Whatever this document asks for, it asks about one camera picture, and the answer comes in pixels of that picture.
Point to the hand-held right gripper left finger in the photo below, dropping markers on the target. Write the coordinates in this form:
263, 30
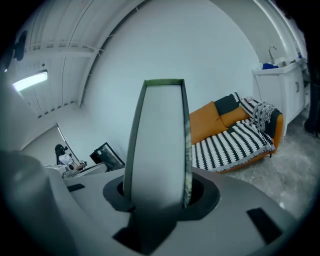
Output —
95, 200

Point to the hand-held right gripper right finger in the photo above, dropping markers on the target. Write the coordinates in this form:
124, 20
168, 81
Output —
237, 212

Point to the green white booklet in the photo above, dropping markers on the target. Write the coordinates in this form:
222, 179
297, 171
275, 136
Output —
160, 137

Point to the orange sofa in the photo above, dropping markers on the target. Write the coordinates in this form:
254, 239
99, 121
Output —
278, 125

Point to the black monitor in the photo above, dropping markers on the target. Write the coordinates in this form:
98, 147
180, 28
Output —
107, 157

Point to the black white striped throw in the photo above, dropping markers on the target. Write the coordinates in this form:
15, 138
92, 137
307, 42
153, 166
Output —
225, 147

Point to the large orange cushion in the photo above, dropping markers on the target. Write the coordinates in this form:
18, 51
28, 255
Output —
205, 122

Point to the small orange cushion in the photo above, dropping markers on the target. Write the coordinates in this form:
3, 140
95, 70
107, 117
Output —
235, 116

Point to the grey fringed blanket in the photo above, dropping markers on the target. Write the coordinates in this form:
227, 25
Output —
262, 112

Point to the small floral cloth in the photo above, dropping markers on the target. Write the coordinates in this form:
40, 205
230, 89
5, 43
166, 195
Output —
249, 99

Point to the long ceiling light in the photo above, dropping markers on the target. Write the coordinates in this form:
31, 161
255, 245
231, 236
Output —
30, 80

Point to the blue cloth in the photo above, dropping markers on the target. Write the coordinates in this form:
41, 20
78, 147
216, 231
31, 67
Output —
268, 66

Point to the chrome faucet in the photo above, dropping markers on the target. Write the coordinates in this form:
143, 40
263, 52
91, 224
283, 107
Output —
270, 53

